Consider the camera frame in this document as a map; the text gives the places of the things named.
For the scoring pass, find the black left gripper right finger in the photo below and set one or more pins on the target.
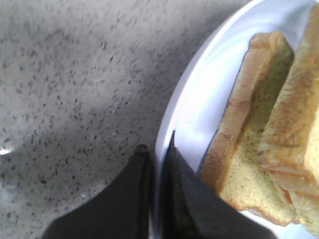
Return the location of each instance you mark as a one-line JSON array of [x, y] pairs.
[[190, 210]]

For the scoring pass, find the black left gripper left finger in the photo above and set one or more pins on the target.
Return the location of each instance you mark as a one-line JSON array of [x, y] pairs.
[[121, 211]]

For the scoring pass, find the light blue round plate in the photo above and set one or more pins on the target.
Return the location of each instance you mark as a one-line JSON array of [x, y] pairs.
[[200, 97]]

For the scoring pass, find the bread slice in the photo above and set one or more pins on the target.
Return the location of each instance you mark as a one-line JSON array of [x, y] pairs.
[[231, 168], [289, 148]]

